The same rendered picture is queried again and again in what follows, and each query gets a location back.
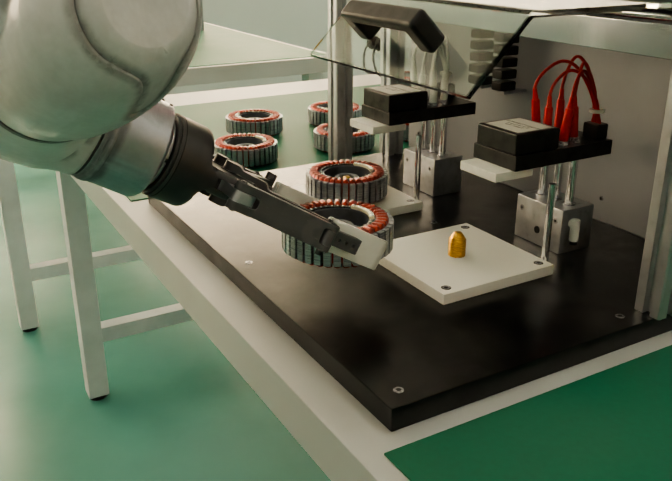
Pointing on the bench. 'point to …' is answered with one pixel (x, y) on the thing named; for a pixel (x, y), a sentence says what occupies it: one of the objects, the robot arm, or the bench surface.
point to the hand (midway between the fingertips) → (336, 229)
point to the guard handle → (425, 38)
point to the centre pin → (457, 245)
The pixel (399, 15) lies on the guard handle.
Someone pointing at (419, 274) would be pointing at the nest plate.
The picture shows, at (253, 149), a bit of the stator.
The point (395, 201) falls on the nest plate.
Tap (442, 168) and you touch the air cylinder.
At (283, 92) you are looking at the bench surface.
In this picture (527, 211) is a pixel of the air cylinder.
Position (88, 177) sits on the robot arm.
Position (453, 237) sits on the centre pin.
